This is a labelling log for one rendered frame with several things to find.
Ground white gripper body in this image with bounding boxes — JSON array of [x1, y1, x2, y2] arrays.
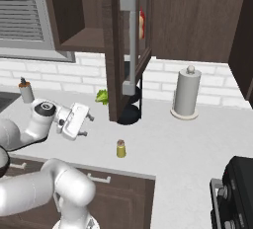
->
[[60, 102, 91, 141]]

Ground yellow shaker with brown cap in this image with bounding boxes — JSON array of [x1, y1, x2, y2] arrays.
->
[[116, 139, 127, 159]]

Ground grey condiment bottle brown cap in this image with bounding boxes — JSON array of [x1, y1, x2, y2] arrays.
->
[[18, 76, 36, 105]]

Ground red condiment bottle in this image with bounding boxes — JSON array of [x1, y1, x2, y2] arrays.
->
[[138, 7, 146, 40]]

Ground green lettuce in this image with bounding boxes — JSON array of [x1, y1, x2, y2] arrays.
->
[[95, 89, 110, 107]]

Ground brown drawer front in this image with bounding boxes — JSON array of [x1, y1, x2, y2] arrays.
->
[[0, 155, 156, 229]]

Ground dark sink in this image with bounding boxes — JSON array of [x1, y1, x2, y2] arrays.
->
[[0, 91, 22, 113]]

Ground white paper towel roll holder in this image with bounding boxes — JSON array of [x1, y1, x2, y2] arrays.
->
[[170, 64, 203, 121]]

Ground grey window blinds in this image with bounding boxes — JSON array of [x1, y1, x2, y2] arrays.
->
[[0, 0, 76, 63]]

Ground black stove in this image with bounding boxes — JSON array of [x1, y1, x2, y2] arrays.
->
[[210, 155, 253, 229]]

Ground black wire stand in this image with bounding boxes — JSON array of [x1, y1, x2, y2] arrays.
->
[[117, 54, 144, 126]]

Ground white drawer handle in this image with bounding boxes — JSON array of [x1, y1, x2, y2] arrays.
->
[[9, 161, 28, 171], [86, 173, 112, 185]]

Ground grey cabinet door handle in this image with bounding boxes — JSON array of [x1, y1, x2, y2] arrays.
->
[[119, 0, 137, 97]]

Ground brown wall cabinet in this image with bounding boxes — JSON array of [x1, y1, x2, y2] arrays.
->
[[42, 0, 253, 64]]

